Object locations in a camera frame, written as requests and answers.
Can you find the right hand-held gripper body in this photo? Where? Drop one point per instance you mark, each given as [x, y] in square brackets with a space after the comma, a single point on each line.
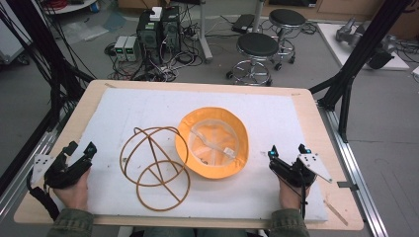
[296, 173]

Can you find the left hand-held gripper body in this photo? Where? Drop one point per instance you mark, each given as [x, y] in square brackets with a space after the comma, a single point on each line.
[62, 174]

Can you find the orange bucket hat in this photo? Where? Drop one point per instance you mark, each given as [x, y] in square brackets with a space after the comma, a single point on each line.
[197, 113]

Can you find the person's left hand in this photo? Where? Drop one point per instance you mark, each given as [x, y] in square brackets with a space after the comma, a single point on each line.
[74, 194]

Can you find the person's right hand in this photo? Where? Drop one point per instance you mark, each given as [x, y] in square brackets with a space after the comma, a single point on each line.
[290, 197]

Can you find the wooden table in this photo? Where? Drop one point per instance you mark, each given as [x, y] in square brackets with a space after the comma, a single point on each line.
[316, 108]

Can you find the thin wooden stick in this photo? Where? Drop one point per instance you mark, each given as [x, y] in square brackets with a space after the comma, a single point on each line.
[336, 213]

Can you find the white foam mat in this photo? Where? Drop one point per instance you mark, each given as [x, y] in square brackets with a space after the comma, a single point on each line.
[131, 105]

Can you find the grey power supply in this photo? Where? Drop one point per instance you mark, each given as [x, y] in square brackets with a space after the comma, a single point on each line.
[120, 47]
[133, 48]

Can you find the black round stool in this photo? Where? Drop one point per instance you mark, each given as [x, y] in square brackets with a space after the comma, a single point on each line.
[287, 17]
[257, 44]

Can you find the white floor board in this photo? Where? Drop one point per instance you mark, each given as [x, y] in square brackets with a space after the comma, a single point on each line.
[332, 42]

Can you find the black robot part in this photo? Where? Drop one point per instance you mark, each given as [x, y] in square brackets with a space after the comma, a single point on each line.
[380, 57]

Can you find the grey equipment case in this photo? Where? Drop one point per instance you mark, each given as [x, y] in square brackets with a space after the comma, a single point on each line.
[10, 42]

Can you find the grey robot part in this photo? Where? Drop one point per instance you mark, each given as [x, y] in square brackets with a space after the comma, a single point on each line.
[346, 33]

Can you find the black computer tower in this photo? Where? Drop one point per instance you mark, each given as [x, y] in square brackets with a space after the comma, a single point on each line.
[171, 31]
[149, 36]

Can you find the black flat device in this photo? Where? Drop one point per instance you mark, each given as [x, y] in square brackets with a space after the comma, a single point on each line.
[243, 23]

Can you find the grey metal table leg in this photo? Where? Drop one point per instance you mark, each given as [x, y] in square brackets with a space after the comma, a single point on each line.
[205, 36]

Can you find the white round table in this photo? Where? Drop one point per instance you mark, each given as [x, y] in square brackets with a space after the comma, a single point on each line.
[70, 6]

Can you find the white box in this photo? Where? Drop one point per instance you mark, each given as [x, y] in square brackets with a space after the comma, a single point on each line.
[156, 14]

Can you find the aluminium rail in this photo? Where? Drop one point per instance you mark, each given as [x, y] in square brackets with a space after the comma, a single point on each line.
[355, 171]
[23, 177]

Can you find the grey metal bracket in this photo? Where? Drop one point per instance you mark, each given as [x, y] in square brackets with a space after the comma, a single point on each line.
[347, 185]

